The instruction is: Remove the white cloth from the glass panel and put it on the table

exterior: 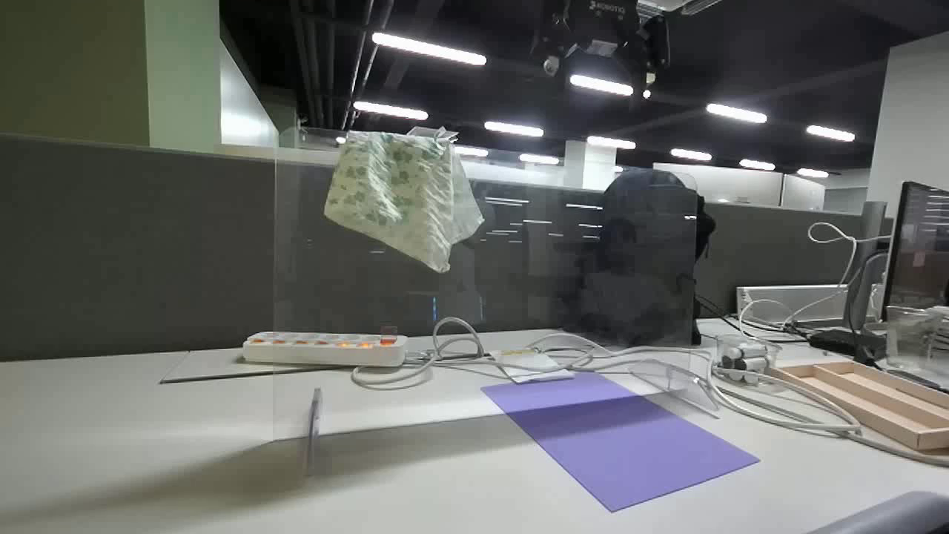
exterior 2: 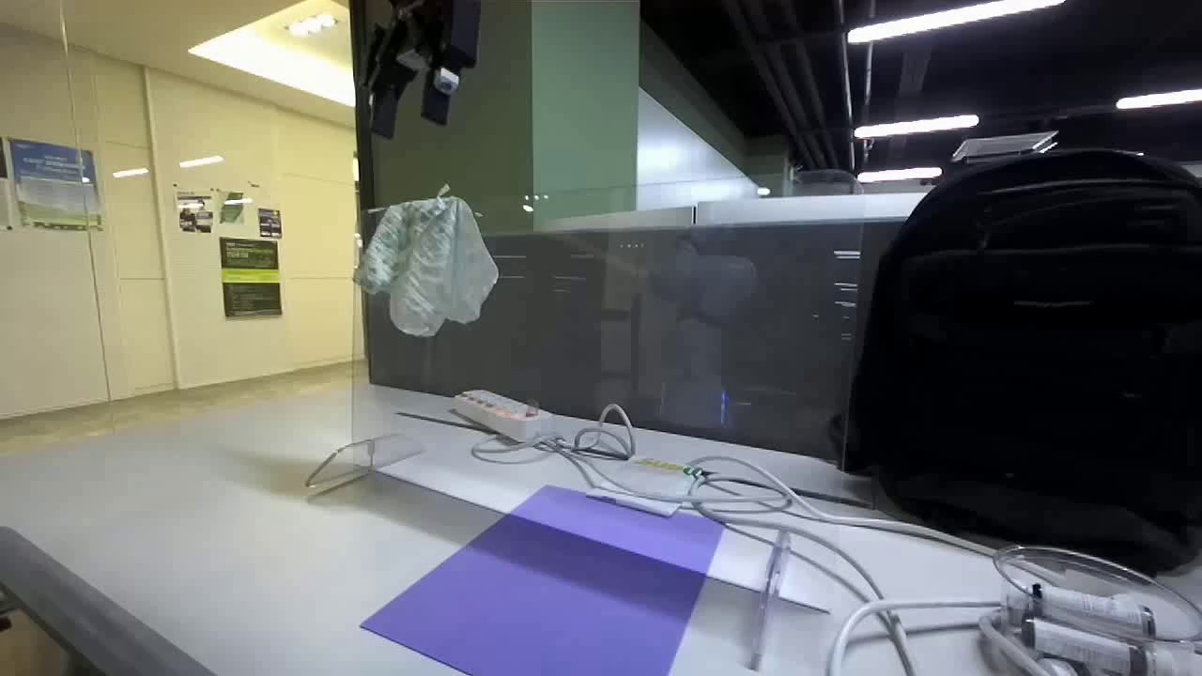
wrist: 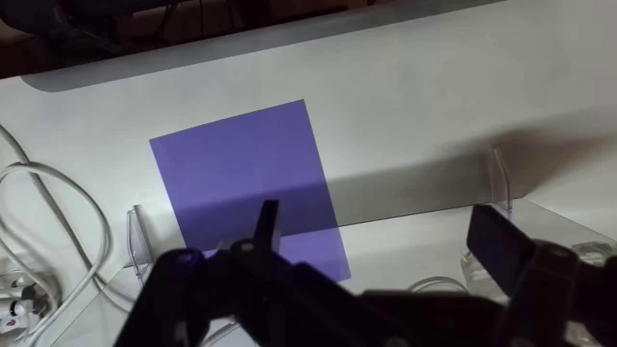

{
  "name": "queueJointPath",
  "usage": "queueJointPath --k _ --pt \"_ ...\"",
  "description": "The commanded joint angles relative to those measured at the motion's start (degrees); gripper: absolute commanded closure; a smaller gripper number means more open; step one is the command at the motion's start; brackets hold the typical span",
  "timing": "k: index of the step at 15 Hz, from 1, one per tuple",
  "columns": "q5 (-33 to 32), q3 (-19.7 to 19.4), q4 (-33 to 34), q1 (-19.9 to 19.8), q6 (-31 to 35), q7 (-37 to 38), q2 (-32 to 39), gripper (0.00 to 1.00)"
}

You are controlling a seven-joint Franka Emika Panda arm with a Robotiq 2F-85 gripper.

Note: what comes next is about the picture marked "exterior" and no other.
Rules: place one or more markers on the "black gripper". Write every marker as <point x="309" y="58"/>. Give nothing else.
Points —
<point x="602" y="26"/>

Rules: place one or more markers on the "white cloth with green print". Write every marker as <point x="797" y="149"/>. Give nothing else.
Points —
<point x="400" y="193"/>

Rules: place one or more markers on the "clear glass panel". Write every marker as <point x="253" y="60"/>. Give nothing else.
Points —
<point x="519" y="297"/>

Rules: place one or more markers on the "black office chair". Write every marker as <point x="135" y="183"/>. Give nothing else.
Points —
<point x="652" y="252"/>

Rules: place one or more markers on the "white flat box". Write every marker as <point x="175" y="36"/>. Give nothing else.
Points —
<point x="793" y="302"/>

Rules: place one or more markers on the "small white card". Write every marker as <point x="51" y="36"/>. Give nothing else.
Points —
<point x="535" y="366"/>

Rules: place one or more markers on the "clear cup with batteries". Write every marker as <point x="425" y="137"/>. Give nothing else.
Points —
<point x="745" y="362"/>

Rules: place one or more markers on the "black monitor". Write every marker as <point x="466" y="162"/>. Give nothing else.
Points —
<point x="923" y="245"/>

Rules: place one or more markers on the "purple paper sheet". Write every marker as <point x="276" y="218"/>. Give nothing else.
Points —
<point x="615" y="437"/>

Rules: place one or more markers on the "white power strip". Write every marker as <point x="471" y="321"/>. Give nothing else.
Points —
<point x="319" y="350"/>

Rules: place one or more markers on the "clear glass container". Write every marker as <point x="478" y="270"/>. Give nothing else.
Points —
<point x="913" y="337"/>

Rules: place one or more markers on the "wooden tray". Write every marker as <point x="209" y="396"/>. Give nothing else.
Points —
<point x="867" y="404"/>

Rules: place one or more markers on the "grey desk partition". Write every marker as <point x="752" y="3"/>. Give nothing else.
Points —
<point x="126" y="245"/>

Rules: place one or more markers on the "grey chair back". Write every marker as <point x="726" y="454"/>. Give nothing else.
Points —
<point x="897" y="515"/>

